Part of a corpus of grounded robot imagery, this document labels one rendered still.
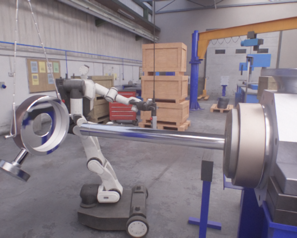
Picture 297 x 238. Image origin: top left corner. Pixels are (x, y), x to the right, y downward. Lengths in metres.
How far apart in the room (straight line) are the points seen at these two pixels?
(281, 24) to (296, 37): 7.57
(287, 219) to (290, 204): 0.05
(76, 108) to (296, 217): 1.44
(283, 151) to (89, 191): 1.71
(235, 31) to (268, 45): 6.85
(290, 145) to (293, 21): 6.40
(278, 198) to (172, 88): 4.53
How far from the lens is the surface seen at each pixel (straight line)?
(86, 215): 2.12
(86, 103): 1.81
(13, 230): 2.47
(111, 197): 2.07
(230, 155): 0.88
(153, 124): 1.84
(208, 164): 1.38
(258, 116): 0.90
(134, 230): 2.03
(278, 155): 0.81
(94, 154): 1.96
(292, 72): 0.90
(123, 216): 2.03
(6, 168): 1.28
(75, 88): 1.65
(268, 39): 14.48
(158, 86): 5.18
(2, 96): 5.96
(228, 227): 2.29
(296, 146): 0.81
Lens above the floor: 1.39
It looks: 12 degrees down
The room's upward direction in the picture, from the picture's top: straight up
